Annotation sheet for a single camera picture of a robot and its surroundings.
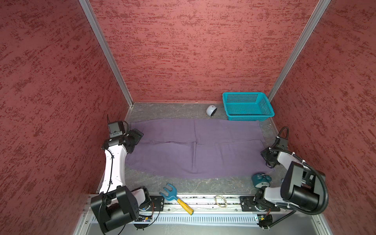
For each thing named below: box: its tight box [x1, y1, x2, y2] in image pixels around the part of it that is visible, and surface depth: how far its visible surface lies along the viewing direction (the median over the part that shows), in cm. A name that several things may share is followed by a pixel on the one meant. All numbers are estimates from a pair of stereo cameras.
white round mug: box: [206, 104, 218, 117], surface depth 109 cm
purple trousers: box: [124, 118, 273, 178], surface depth 96 cm
